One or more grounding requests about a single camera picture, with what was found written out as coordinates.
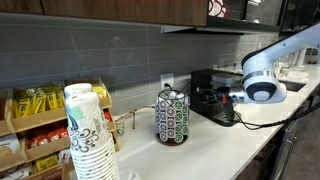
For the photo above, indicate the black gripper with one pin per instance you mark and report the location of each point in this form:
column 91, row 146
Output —
column 210, row 96

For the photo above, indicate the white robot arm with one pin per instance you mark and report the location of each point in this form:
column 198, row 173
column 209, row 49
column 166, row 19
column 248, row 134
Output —
column 260, row 84

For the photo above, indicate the black Keurig coffee maker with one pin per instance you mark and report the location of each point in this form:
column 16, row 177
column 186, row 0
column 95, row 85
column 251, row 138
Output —
column 213, row 79

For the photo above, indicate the stack of paper cups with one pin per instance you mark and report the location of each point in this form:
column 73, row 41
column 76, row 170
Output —
column 92, row 145

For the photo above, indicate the bamboo tea bag organizer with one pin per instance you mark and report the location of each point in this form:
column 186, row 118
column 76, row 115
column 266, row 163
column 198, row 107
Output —
column 37, row 116

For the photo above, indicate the wire coffee pod carousel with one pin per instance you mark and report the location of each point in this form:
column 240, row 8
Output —
column 172, row 117

